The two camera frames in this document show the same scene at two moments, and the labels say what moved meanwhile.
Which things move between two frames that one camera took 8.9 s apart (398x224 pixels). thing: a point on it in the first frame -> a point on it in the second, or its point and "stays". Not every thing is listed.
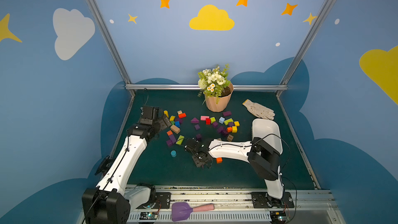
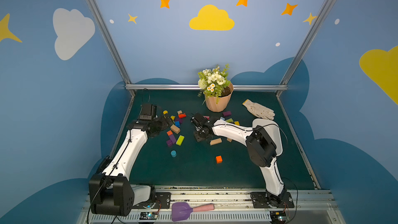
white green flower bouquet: (212, 81) stays
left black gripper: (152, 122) stays
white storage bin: (267, 130) stays
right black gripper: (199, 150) -> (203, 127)
